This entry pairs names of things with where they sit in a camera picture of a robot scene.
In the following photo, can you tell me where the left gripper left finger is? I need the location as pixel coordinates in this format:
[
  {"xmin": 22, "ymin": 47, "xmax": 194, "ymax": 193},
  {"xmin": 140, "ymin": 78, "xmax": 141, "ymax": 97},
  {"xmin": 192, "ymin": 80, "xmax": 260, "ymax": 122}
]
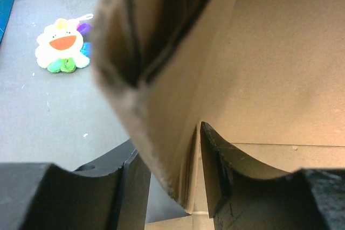
[{"xmin": 1, "ymin": 141, "xmax": 151, "ymax": 229}]

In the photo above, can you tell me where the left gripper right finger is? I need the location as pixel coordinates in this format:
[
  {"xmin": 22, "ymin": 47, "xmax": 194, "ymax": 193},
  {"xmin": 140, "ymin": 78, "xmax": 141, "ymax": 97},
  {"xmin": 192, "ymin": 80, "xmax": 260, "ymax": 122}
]
[{"xmin": 200, "ymin": 122, "xmax": 344, "ymax": 229}]

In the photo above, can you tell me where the brown cardboard box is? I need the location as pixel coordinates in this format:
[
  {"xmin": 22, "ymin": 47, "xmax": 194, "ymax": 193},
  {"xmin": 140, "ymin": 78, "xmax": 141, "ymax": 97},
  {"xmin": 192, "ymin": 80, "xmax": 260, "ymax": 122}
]
[{"xmin": 92, "ymin": 0, "xmax": 344, "ymax": 229}]

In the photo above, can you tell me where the rainbow flower plush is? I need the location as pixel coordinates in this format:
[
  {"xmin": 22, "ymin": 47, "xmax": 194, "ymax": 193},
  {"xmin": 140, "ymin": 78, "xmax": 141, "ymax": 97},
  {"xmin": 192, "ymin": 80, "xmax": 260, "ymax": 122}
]
[{"xmin": 35, "ymin": 13, "xmax": 93, "ymax": 73}]

